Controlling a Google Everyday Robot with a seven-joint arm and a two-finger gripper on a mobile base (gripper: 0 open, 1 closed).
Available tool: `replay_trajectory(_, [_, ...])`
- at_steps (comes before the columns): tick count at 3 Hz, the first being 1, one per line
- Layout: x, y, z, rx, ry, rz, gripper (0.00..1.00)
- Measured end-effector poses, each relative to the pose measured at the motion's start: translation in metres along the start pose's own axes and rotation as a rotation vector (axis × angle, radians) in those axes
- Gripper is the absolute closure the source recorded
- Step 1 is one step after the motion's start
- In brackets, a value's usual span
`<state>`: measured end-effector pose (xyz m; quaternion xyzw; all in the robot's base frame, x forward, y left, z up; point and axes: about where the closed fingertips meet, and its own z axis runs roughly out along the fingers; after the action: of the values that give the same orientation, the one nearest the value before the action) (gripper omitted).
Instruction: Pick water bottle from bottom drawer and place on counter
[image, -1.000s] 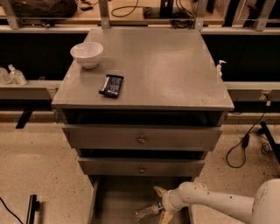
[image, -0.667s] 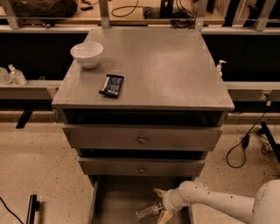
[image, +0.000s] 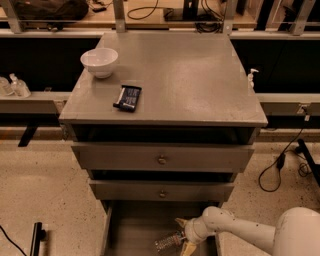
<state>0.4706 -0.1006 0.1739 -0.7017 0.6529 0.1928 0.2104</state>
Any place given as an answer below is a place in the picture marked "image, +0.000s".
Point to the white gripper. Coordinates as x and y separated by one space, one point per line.
192 230

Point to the clear plastic water bottle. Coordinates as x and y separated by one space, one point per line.
169 242

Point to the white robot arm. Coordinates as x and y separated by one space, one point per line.
296 233

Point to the grey open bottom drawer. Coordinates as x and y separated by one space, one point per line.
137 228

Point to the grey middle drawer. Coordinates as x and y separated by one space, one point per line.
160 190

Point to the grey drawer cabinet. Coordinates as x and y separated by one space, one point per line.
194 91

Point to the grey top drawer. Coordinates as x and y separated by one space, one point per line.
162 156

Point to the clear sanitizer bottle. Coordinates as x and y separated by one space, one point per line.
19 86

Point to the clear bottle at edge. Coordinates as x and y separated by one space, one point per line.
5 87

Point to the black stand leg right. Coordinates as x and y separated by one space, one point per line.
315 168

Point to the black floor stand left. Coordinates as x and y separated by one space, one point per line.
39 235

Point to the dark blue snack bar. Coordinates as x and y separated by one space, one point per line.
128 98

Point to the white ceramic bowl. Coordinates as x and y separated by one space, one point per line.
100 62

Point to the black bag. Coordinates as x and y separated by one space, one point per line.
51 9

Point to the black bracket under shelf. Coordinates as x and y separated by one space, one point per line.
27 135

